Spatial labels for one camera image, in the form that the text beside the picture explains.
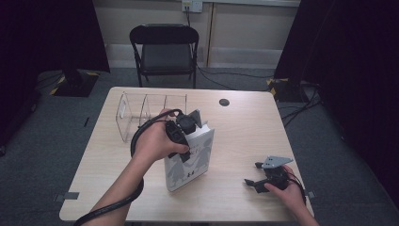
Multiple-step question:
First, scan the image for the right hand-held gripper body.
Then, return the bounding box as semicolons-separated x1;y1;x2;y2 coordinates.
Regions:
263;155;295;191

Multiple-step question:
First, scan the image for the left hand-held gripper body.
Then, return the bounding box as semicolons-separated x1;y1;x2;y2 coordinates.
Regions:
165;108;203;149

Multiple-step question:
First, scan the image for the white book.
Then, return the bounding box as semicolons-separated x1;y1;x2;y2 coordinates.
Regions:
163;121;215;193

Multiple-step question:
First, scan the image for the clear acrylic book rack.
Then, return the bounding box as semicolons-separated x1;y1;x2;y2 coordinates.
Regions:
115;91;188;144

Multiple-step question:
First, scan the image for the person's right hand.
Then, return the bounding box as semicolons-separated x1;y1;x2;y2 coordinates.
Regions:
264;166;307;218

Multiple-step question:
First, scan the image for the person's left hand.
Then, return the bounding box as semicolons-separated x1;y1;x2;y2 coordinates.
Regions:
133;108;190;164

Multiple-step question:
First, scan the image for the black folding chair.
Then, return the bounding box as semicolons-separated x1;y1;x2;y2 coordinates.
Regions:
129;23;200;89

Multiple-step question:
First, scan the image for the black stand base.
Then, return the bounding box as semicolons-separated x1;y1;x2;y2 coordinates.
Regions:
50;69;100;98
266;77;310;103

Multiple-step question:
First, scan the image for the black curtain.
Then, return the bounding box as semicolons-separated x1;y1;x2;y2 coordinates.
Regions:
275;0;399;208
0;0;111;149

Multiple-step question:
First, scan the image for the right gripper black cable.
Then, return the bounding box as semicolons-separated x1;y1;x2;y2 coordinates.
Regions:
283;166;308;205

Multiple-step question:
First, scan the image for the black floor cable bundle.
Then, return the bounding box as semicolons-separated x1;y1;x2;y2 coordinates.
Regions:
281;83;322;127

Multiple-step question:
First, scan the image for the white wall socket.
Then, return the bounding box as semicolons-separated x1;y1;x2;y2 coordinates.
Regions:
181;0;203;13

